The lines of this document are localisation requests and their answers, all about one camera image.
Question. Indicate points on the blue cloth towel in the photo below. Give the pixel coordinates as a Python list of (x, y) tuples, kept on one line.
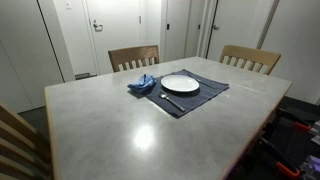
[(143, 83)]

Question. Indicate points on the white round plate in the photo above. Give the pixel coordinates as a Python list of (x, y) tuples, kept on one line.
[(180, 83)]

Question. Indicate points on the small black door plate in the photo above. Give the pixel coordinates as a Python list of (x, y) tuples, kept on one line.
[(168, 26), (199, 26)]

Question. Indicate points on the silver metal fork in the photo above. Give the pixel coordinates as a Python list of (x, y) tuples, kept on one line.
[(171, 102)]

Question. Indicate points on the dark blue fabric placemat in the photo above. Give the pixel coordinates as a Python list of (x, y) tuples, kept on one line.
[(200, 97)]

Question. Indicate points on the wooden slat-back chair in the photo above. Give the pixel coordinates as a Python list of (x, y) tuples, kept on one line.
[(13, 133), (133, 55), (250, 53)]

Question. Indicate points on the white closet door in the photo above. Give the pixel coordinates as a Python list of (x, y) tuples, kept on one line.
[(23, 50)]

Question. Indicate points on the small white wall plate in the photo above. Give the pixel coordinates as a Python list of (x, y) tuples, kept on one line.
[(68, 4)]

